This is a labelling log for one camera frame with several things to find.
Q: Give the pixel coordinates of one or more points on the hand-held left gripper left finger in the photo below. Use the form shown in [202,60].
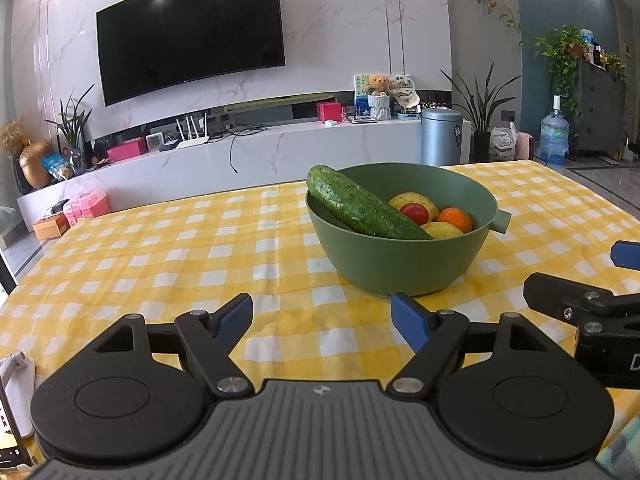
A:
[235,317]

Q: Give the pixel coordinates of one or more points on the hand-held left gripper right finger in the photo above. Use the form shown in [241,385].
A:
[407,320]

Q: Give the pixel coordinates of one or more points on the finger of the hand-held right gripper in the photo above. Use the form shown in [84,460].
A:
[627,255]
[550,292]

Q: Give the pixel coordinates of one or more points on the green colander bowl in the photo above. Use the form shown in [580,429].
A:
[400,265]

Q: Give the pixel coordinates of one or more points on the yellow-green mango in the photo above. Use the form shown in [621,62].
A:
[417,197]
[445,231]

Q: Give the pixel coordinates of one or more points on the red cherry tomato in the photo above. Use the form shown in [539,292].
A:
[414,214]

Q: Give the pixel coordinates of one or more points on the orange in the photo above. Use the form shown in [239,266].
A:
[456,220]

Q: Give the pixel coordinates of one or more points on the green cucumber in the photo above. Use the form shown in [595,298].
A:
[360,205]

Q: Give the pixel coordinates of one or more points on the yellow checked tablecloth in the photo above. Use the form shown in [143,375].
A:
[150,260]

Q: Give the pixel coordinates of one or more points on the blue water jug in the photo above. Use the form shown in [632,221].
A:
[553,137]

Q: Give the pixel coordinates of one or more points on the dark grey cabinet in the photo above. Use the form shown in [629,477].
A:
[600,110]

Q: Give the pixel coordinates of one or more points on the white plastic bag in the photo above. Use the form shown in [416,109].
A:
[502,145]

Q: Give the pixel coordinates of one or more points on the white marble tv console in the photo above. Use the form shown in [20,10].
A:
[300,155]

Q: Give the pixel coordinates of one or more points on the white router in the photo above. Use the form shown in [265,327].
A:
[192,139]

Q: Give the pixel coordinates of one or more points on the pink gift boxes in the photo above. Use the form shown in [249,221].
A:
[87,206]

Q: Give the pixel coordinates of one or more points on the grey metal trash can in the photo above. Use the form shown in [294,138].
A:
[441,137]

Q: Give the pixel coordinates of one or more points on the small white desk clock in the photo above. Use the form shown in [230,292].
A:
[155,142]

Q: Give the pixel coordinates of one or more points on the snake plant in black pot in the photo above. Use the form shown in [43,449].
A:
[482,110]

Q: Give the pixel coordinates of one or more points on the magenta box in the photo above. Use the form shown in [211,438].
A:
[127,151]

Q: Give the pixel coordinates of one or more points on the blue tray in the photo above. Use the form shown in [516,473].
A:
[409,115]

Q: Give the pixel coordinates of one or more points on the green pothos plant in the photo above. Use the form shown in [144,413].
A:
[562,60]

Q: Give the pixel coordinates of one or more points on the small digital scale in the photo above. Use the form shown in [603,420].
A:
[361,119]

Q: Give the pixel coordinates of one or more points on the brown wooden box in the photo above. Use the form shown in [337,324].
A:
[50,226]

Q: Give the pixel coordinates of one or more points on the group of bottles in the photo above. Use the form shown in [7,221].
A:
[592,47]

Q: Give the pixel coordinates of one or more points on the white ribbed vase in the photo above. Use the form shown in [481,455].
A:
[379,107]

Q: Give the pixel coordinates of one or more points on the beige hat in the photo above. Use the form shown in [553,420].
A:
[410,104]

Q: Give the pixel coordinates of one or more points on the white phone stand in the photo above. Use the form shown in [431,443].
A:
[20,375]

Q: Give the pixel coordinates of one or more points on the red box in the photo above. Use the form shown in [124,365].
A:
[329,111]

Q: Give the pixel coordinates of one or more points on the painted picture stand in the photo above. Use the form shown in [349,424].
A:
[361,92]

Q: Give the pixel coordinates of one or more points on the round paper fan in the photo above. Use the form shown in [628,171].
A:
[402,87]

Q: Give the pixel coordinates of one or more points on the blue snack bag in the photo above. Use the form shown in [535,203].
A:
[57,166]

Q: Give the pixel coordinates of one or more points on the brown teddy bear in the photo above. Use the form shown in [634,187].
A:
[379,85]

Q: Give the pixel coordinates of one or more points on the pale green cushion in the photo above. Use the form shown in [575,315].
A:
[7,220]

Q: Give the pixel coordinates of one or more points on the leafy plant in glass vase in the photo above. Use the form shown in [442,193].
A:
[72,130]

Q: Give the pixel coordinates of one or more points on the bronze round vase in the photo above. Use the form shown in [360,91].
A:
[36,166]

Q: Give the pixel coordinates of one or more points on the dried flower bunch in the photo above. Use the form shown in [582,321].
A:
[14,135]

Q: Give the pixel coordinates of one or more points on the hanging vine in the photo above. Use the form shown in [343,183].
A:
[492,0]

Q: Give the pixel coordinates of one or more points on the dark wall outlet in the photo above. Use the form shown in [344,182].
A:
[508,115]

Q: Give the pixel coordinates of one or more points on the small yellow picture frame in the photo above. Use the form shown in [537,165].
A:
[626,50]

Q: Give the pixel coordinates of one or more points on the black wall television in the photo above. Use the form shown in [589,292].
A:
[190,35]

